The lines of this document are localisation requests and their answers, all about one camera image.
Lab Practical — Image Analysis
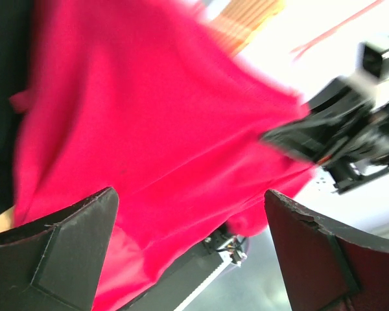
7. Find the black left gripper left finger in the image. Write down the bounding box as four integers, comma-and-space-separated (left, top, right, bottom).
0, 188, 119, 311

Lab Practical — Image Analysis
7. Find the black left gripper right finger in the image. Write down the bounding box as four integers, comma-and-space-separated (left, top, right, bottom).
265, 190, 389, 310

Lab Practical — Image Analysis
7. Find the pink red t-shirt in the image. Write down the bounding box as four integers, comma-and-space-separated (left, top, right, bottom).
13, 1, 312, 310

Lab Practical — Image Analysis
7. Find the black t-shirt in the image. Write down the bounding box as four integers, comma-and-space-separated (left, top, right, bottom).
0, 0, 34, 214

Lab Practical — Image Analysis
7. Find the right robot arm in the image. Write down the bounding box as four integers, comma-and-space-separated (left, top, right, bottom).
261, 35, 389, 194

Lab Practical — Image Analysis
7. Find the pink wire hanger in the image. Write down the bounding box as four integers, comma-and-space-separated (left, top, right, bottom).
290, 0, 384, 62

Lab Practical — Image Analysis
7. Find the wooden clothes rack frame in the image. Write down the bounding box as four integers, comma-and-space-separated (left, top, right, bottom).
209, 0, 286, 56

